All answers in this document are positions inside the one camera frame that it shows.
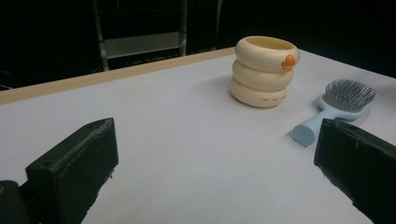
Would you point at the cream ringed duck cup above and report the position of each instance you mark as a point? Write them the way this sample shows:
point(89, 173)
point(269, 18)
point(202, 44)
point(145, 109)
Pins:
point(261, 77)

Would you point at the light blue hairbrush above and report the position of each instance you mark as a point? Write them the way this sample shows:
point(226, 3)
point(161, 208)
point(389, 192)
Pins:
point(337, 109)

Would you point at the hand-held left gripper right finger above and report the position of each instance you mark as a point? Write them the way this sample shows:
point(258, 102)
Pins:
point(358, 155)

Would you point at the white table mat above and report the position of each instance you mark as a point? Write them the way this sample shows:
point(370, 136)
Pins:
point(193, 124)

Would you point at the metal shelf rack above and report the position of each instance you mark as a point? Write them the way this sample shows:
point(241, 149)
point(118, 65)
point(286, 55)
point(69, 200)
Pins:
point(143, 43)

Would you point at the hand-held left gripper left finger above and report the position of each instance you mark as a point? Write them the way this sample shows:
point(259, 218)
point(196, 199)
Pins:
point(77, 161)

